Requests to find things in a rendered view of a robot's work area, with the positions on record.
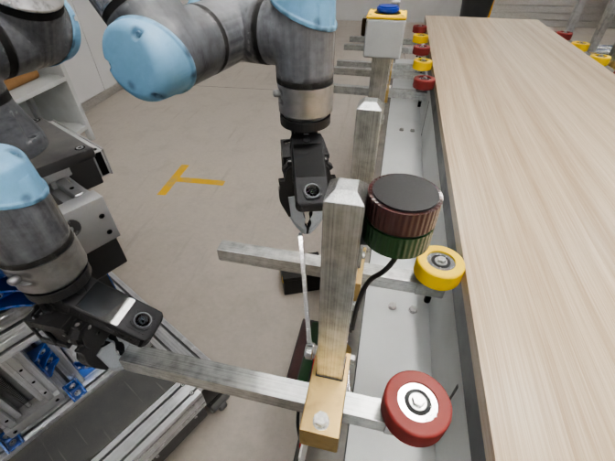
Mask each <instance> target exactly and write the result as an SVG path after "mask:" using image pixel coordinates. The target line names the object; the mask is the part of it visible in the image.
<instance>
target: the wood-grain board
mask: <svg viewBox="0 0 615 461"><path fill-rule="evenodd" d="M425 25H426V26H427V28H426V34H427V35H428V40H427V45H428V46H430V51H429V58H430V59H432V60H433V63H432V67H431V71H432V77H434V78H435V79H436V81H435V86H434V92H435V98H436V105H437V117H438V124H439V131H440V137H441V144H442V150H443V156H444V163H445V169H446V177H447V183H448V195H449V202H450V208H451V215H452V222H453V229H454V235H455V242H456V248H457V253H458V254H459V255H460V256H461V257H462V259H463V260H464V263H465V272H464V274H463V276H462V278H461V280H460V281H461V287H462V294H463V300H464V306H465V313H466V320H467V327H468V333H469V345H470V352H471V358H472V365H473V372H474V379H475V385H476V392H477V398H478V405H479V411H480V424H481V431H482V437H483V443H484V450H485V456H486V461H615V74H614V73H613V72H611V71H610V70H608V69H607V68H605V67H604V66H602V65H601V64H600V63H598V62H597V61H595V60H594V59H593V58H592V57H590V56H589V55H587V54H586V53H584V52H583V51H582V50H580V49H579V48H577V47H576V46H574V45H573V44H571V43H570V42H568V41H567V40H566V39H564V38H562V37H561V36H559V35H558V34H557V33H556V32H555V31H553V30H552V29H551V28H549V27H547V26H546V25H544V24H543V23H542V22H540V21H539V20H537V19H513V18H490V17H466V16H425Z"/></svg>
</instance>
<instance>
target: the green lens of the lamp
mask: <svg viewBox="0 0 615 461"><path fill-rule="evenodd" d="M434 229H435V228H434ZM434 229H433V230H432V231H430V232H429V233H427V234H425V235H423V236H420V237H416V238H410V239H404V238H396V237H393V236H390V235H387V234H384V233H382V232H380V231H379V230H377V229H375V228H374V227H373V225H372V224H371V223H370V222H369V221H368V219H367V217H366V214H365V215H364V222H363V228H362V237H363V239H364V241H365V242H366V244H367V245H368V246H369V247H370V248H371V249H372V250H373V251H375V252H377V253H379V254H381V255H382V256H385V257H388V258H393V259H399V260H405V259H412V258H415V257H418V256H420V255H422V254H423V253H425V252H426V250H427V249H428V247H429V244H430V242H431V239H432V236H433V233H434Z"/></svg>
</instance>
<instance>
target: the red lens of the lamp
mask: <svg viewBox="0 0 615 461"><path fill-rule="evenodd" d="M388 175H393V174H388ZM388 175H383V176H380V177H377V178H376V179H375V180H373V181H372V182H371V184H370V185H369V188H368V195H367V201H366V208H365V214H366V217H367V219H368V221H369V222H370V223H371V224H372V225H373V226H374V227H375V228H377V229H378V230H380V231H383V232H385V233H388V234H391V235H393V236H398V237H417V236H421V235H424V234H427V233H429V232H430V231H432V230H433V229H434V228H435V226H436V224H437V219H438V215H439V212H440V210H441V207H442V204H443V200H444V197H443V194H442V192H441V190H440V189H439V188H438V187H437V186H436V185H435V184H433V183H432V182H430V181H428V180H426V179H425V180H426V181H428V182H430V183H431V184H432V185H433V186H435V187H436V189H437V191H438V193H439V202H438V204H437V205H436V206H435V207H434V208H432V209H431V210H428V211H425V212H418V213H407V212H401V211H397V210H393V209H389V208H387V207H385V206H384V205H382V204H381V203H380V202H378V201H377V200H376V199H375V197H374V196H373V194H372V186H373V184H374V183H375V181H376V180H378V179H379V178H381V177H385V176H388ZM421 178H422V177H421ZM423 179H424V178H423Z"/></svg>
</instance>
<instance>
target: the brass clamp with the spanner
mask: <svg viewBox="0 0 615 461"><path fill-rule="evenodd" d="M354 359H355V356H353V355H351V347H350V346H349V345H348V344H347V350H346V357H345V363H344V369H343V375H342V380H336V379H332V378H328V377H323V376H319V375H317V364H318V349H317V353H316V357H315V361H314V365H313V369H312V373H311V377H310V382H309V385H308V390H307V397H306V401H305V405H304V410H303V413H302V417H301V422H300V426H299V442H300V444H302V445H309V446H312V447H316V448H319V449H323V450H327V451H330V452H334V453H337V450H338V444H339V439H340V427H341V421H342V415H343V409H344V403H345V396H346V390H347V389H346V388H347V381H348V375H349V368H350V364H352V365H353V364H354ZM319 411H322V412H324V413H327V414H328V417H329V427H328V428H327V429H326V430H324V431H320V430H317V429H316V428H315V427H314V425H313V417H314V415H315V414H316V413H318V412H319Z"/></svg>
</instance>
